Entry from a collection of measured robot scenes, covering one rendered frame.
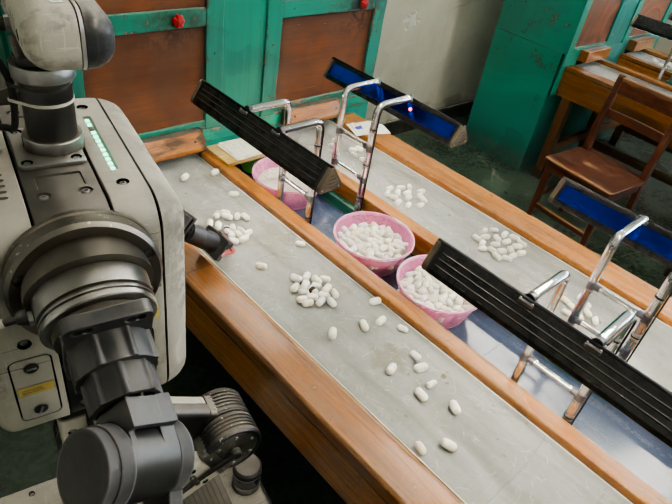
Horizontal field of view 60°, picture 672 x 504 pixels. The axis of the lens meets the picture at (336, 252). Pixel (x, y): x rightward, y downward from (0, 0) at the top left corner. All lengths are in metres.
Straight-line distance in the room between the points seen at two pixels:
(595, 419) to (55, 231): 1.42
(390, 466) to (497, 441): 0.28
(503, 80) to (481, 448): 3.23
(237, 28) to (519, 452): 1.59
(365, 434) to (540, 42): 3.24
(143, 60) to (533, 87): 2.81
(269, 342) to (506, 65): 3.19
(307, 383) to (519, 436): 0.51
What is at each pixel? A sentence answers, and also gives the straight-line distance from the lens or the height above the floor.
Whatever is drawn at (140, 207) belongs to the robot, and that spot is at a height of 1.44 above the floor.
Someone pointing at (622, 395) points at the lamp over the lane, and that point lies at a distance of 1.21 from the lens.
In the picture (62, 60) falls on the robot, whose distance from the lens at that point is 0.67.
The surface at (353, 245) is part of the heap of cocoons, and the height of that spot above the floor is 0.74.
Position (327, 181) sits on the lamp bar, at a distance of 1.51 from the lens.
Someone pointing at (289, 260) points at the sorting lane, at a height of 0.74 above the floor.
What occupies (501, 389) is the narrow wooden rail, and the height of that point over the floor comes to 0.76.
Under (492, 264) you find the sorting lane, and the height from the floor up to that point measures 0.74.
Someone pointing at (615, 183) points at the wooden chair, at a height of 0.46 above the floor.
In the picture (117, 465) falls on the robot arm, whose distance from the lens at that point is 0.58.
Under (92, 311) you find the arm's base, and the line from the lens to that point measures 0.60.
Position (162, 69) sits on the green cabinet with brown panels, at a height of 1.08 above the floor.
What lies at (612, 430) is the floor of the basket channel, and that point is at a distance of 1.72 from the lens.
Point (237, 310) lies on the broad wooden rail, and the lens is 1.55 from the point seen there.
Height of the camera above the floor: 1.83
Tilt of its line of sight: 37 degrees down
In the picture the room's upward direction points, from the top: 10 degrees clockwise
